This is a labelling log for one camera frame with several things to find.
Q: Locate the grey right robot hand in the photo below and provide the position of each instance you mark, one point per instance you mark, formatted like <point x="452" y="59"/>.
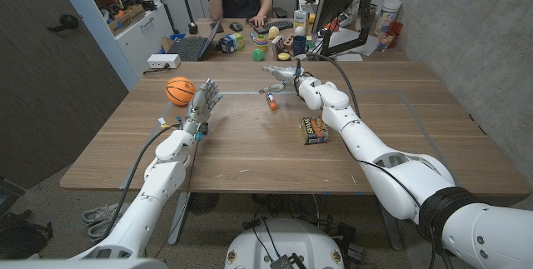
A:
<point x="286" y="75"/>

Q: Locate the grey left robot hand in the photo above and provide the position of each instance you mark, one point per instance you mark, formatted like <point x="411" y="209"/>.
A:
<point x="202" y="104"/>

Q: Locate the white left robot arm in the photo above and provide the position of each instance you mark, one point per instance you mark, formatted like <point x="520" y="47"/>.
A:
<point x="158" y="185"/>

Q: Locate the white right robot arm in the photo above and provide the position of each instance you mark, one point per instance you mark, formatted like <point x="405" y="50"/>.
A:
<point x="399" y="177"/>

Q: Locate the orange white glue stick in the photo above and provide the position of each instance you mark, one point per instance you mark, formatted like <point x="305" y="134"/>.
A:
<point x="271" y="101"/>

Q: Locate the orange mini basketball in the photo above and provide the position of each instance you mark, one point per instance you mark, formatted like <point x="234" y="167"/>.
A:
<point x="180" y="91"/>

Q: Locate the dark red snack box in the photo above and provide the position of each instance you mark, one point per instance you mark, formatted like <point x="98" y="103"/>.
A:
<point x="277" y="45"/>

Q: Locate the dark blue mug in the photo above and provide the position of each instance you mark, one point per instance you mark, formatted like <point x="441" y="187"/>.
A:
<point x="299" y="45"/>

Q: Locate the green toy ball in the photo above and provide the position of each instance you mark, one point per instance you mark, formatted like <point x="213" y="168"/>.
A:
<point x="257" y="55"/>

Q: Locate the white toy egg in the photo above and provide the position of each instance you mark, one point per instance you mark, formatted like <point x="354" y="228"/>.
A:
<point x="273" y="32"/>

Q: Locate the black keyboard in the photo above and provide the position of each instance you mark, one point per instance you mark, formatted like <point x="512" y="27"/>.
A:
<point x="274" y="26"/>

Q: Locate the white milk carton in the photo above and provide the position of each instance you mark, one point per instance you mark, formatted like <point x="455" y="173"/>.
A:
<point x="300" y="20"/>

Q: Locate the white power box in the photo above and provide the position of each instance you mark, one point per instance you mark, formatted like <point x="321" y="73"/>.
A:
<point x="164" y="61"/>

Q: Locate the dark open laptop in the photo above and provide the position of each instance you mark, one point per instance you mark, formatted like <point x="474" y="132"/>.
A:
<point x="192" y="47"/>

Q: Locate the green printed box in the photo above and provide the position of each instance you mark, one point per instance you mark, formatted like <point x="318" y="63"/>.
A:
<point x="238" y="41"/>

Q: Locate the snack packet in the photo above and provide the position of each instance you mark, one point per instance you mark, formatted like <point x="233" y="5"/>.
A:
<point x="314" y="131"/>

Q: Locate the black computer mouse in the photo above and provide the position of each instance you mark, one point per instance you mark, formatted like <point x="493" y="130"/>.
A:
<point x="236" y="26"/>

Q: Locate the white shelf cabinet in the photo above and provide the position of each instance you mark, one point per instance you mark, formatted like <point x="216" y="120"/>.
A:
<point x="137" y="40"/>

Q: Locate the cardboard box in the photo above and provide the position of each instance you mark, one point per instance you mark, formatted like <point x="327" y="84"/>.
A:
<point x="127" y="19"/>

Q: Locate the red cup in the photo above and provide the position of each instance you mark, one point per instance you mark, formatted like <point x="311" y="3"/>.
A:
<point x="395" y="31"/>

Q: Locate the white plastic canister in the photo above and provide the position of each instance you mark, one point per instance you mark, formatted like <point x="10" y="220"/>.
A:
<point x="388" y="13"/>

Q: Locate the grey sneaker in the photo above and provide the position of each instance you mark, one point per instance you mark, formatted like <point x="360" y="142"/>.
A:
<point x="99" y="230"/>
<point x="102" y="212"/>

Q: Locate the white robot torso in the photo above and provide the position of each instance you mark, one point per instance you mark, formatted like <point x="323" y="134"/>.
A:
<point x="285" y="242"/>

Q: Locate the black bag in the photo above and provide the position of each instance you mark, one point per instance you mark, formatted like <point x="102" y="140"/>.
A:
<point x="23" y="235"/>

